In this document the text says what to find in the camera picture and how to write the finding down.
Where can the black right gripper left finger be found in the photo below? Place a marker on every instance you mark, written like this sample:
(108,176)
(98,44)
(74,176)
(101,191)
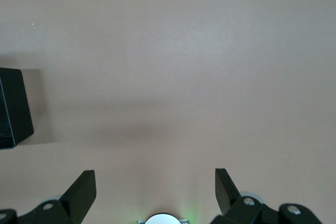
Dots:
(73,197)

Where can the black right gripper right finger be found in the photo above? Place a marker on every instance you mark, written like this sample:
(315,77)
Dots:
(231,203)

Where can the black plastic box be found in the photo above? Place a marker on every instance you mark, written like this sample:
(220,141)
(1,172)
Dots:
(15,108)

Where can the brown table mat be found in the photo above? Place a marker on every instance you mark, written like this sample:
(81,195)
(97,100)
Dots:
(183,77)

